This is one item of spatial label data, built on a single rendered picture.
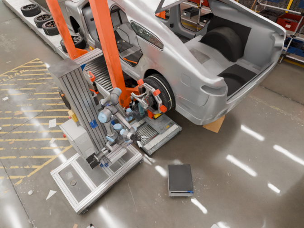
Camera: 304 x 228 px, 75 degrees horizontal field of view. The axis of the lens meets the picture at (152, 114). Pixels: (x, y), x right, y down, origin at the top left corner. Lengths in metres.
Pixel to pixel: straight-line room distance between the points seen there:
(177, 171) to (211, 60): 2.08
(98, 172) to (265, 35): 3.49
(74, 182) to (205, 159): 2.17
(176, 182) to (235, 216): 0.96
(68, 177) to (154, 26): 2.64
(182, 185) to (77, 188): 1.59
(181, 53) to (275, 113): 2.68
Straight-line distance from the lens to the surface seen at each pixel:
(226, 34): 4.07
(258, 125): 4.38
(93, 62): 5.56
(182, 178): 3.09
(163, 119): 3.82
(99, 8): 2.75
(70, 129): 2.70
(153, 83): 3.11
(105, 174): 3.38
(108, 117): 2.41
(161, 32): 2.94
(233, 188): 3.54
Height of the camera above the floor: 3.17
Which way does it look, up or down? 49 degrees down
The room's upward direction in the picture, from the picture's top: 5 degrees counter-clockwise
